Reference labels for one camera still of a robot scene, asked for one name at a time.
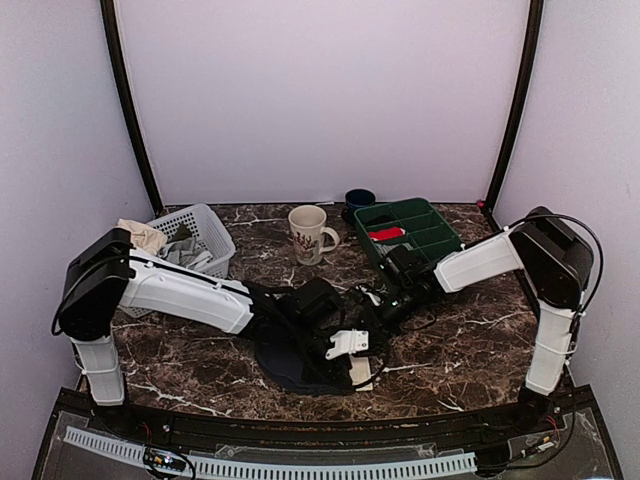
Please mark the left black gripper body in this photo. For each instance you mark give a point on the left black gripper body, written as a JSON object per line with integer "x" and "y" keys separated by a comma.
{"x": 304, "y": 335}

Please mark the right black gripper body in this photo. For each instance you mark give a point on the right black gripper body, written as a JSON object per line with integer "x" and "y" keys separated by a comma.
{"x": 401, "y": 309}

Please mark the navy underwear white waistband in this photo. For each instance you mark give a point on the navy underwear white waistband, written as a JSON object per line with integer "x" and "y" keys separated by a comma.
{"x": 267, "y": 339}

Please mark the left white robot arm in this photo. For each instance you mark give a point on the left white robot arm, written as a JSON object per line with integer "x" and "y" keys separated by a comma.
{"x": 283, "y": 323}

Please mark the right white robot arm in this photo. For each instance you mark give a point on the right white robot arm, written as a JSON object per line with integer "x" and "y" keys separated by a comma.
{"x": 562, "y": 258}

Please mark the grey patterned rolled sock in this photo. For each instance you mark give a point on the grey patterned rolled sock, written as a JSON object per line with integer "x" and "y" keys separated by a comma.
{"x": 384, "y": 249}

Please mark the red rolled sock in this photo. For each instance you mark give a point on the red rolled sock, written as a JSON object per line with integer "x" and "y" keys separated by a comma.
{"x": 386, "y": 234}

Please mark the green divided organizer tray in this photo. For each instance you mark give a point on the green divided organizer tray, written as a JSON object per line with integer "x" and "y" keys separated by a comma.
{"x": 426, "y": 230}

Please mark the cream floral mug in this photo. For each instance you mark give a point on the cream floral mug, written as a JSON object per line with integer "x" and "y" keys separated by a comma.
{"x": 311, "y": 236}

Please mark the dark blue mug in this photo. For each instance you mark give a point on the dark blue mug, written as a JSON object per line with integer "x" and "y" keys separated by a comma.
{"x": 356, "y": 199}

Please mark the grey garment in basket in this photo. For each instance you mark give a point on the grey garment in basket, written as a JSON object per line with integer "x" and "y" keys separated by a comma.
{"x": 187, "y": 253}

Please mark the white plastic laundry basket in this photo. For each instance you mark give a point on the white plastic laundry basket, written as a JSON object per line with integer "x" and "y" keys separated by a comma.
{"x": 200, "y": 235}

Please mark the cream cloth in basket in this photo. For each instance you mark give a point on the cream cloth in basket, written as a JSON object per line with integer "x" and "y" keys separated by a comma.
{"x": 144, "y": 236}

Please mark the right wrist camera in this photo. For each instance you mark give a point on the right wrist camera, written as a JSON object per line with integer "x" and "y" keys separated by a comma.
{"x": 403, "y": 268}

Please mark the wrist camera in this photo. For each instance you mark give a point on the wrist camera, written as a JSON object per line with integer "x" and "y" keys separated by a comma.
{"x": 316, "y": 301}
{"x": 403, "y": 268}

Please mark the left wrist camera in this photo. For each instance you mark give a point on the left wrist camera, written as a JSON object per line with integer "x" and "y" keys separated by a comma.
{"x": 316, "y": 301}

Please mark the black front rail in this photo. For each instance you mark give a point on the black front rail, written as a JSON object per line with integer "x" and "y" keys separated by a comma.
{"x": 191, "y": 429}

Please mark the white slotted cable duct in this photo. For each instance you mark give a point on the white slotted cable duct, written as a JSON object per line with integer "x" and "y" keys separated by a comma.
{"x": 245, "y": 463}

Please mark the right black frame post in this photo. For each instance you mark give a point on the right black frame post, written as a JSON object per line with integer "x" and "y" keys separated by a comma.
{"x": 517, "y": 107}

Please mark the black frame post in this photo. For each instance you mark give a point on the black frame post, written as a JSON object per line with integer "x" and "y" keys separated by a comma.
{"x": 128, "y": 109}
{"x": 517, "y": 107}

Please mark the left black frame post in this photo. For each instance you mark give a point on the left black frame post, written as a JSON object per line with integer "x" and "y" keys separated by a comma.
{"x": 128, "y": 109}

